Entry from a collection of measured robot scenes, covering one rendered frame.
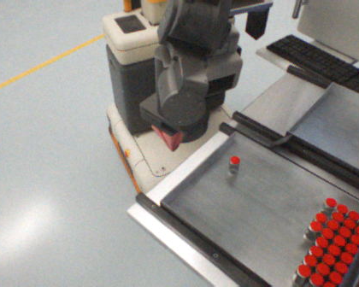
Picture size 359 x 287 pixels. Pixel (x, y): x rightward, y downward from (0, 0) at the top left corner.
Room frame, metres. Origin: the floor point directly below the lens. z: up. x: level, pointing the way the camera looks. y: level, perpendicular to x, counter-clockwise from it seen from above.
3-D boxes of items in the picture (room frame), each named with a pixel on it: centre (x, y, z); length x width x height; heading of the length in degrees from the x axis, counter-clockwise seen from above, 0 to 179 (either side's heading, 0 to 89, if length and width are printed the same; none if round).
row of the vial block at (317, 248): (0.29, -0.27, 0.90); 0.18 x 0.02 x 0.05; 139
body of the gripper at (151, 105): (0.42, 0.00, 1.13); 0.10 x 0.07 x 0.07; 49
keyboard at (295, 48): (1.01, -0.51, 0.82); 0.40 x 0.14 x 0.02; 38
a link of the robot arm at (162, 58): (0.42, 0.00, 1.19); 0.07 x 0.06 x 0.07; 7
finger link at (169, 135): (0.43, 0.01, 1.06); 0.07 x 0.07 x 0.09; 49
